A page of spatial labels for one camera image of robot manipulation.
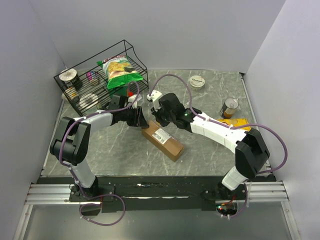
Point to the green snack canister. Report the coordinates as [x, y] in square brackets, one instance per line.
[121, 91]

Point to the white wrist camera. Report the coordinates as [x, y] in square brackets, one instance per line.
[134, 99]
[154, 97]

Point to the purple pink small cup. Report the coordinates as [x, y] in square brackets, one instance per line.
[92, 77]

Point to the aluminium rail frame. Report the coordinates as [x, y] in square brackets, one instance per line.
[266, 215]

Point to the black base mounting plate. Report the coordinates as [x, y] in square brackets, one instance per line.
[147, 193]

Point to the orange labelled tin can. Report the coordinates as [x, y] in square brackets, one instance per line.
[228, 108]

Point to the small yellow labelled can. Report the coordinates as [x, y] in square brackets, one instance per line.
[71, 94]

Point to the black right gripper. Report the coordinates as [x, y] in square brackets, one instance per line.
[157, 115]

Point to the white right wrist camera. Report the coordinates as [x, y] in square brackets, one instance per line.
[154, 97]

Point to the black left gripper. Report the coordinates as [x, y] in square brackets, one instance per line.
[139, 120]

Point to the brown cardboard express box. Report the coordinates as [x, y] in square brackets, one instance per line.
[167, 144]

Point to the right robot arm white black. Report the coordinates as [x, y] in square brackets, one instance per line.
[249, 147]

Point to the black wire shelf rack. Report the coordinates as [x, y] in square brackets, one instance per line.
[123, 48]

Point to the yellow Lays chips bag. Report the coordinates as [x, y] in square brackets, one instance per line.
[234, 121]

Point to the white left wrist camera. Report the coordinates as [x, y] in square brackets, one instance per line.
[134, 99]

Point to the green chips bag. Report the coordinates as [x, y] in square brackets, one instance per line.
[119, 71]

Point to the white yogurt tub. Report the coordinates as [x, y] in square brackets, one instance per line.
[196, 82]

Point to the white lidded pale can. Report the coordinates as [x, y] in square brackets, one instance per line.
[89, 102]

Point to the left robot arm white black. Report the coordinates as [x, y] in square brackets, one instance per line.
[71, 139]

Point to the white lidded dark jar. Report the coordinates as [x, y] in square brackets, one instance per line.
[71, 79]

